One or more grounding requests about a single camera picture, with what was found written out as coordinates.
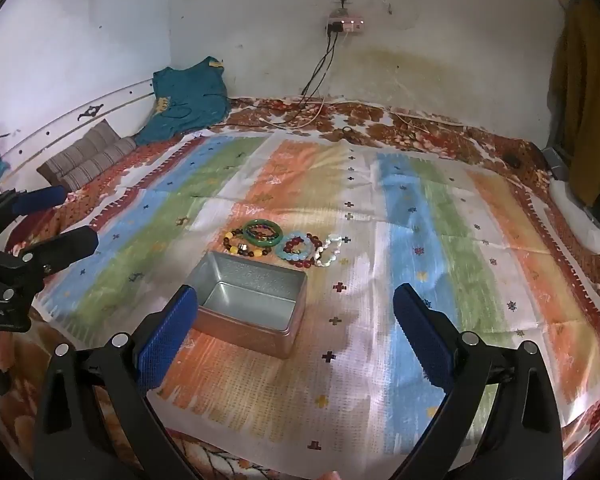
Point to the silver metal tin box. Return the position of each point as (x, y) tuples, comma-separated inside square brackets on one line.
[(250, 290)]

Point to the colourful striped mat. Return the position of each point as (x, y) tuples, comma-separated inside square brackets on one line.
[(430, 210)]

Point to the striped brown pillow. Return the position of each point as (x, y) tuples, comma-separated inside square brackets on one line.
[(90, 155)]

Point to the pink power strip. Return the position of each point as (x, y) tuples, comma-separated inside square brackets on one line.
[(350, 25)]

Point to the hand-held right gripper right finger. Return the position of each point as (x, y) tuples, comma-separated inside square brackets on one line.
[(425, 345)]

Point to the brown floral bedsheet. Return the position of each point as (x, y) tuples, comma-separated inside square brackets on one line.
[(430, 135)]

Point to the white bolster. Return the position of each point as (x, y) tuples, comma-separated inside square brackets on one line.
[(580, 220)]

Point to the white bed headboard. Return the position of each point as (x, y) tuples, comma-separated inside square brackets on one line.
[(55, 125)]

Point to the grey metal frame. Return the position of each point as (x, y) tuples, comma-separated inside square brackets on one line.
[(555, 162)]

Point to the mustard yellow garment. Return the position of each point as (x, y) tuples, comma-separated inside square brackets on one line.
[(585, 110)]

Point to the green bangle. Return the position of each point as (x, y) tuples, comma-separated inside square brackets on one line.
[(264, 242)]

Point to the black scissors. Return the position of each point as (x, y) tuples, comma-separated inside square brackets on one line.
[(350, 133)]

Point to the teal shirt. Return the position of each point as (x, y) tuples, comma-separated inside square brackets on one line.
[(190, 100)]

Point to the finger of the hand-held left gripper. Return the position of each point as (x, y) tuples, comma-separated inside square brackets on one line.
[(65, 247), (40, 199)]

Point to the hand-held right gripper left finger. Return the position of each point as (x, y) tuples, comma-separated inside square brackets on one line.
[(167, 345)]

